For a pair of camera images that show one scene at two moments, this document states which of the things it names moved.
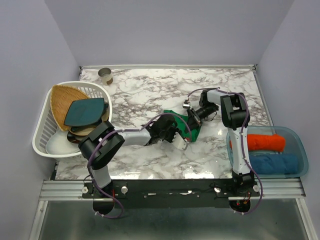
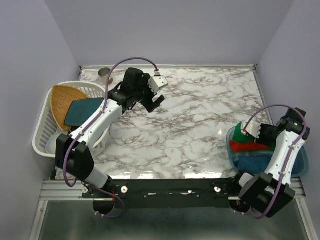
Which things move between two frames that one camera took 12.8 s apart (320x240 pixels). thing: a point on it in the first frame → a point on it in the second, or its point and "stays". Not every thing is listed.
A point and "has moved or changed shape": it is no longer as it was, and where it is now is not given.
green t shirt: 181,122 has moved or changed shape
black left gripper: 174,130 → 149,104
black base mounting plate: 176,194 stays
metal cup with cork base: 105,74 stays
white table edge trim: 170,67 stays
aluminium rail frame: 282,189 stays
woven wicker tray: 61,97 stays
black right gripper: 193,120 → 261,140
